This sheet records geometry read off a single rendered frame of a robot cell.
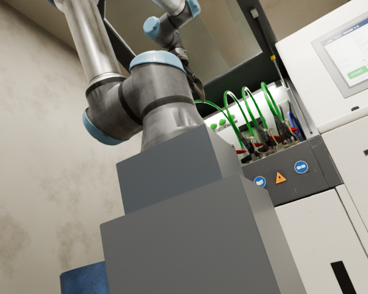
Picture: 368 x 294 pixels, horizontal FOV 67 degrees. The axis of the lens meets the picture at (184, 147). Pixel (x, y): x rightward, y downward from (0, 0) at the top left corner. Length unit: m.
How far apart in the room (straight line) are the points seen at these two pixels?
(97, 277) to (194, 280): 2.10
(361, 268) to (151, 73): 0.74
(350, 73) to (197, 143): 0.95
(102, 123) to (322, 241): 0.68
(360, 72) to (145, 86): 0.93
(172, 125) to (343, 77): 0.92
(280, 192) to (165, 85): 0.55
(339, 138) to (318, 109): 0.32
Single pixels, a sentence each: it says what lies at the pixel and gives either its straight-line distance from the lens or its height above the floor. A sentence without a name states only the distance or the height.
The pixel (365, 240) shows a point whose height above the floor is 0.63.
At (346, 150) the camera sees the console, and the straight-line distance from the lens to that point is 0.94.
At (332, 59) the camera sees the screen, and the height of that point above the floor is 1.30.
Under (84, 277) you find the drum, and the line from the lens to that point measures 2.49.
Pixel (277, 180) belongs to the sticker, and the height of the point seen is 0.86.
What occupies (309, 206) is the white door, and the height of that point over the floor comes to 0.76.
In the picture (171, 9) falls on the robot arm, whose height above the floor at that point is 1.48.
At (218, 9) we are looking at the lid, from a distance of 1.47.
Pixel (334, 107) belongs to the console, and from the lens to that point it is 1.23.
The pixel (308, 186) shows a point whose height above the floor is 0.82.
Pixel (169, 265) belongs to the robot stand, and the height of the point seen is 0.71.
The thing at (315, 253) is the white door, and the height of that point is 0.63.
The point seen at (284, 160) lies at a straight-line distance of 0.95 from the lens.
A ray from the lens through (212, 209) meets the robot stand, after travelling 0.38.
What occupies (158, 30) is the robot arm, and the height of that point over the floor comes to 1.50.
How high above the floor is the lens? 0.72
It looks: 21 degrees up
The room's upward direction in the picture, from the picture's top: 16 degrees counter-clockwise
